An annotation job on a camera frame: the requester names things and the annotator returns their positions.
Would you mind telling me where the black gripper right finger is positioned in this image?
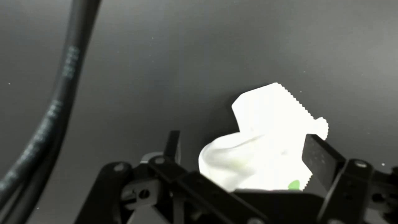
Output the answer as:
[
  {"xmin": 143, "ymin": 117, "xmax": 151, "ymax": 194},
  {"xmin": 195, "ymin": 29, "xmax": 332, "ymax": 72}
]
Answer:
[{"xmin": 301, "ymin": 134, "xmax": 398, "ymax": 224}]

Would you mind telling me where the white cloth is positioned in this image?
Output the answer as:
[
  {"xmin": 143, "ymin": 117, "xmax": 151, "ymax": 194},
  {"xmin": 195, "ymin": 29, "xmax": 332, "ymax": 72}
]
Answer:
[{"xmin": 198, "ymin": 81, "xmax": 331, "ymax": 193}]

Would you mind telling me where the black cable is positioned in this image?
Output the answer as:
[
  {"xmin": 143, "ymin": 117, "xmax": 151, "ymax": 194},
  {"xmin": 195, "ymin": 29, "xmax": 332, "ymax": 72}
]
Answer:
[{"xmin": 0, "ymin": 0, "xmax": 103, "ymax": 224}]

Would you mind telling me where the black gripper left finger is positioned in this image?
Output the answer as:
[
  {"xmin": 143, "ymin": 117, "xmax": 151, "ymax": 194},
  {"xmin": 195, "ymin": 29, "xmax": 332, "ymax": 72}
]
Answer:
[{"xmin": 73, "ymin": 129, "xmax": 268, "ymax": 224}]

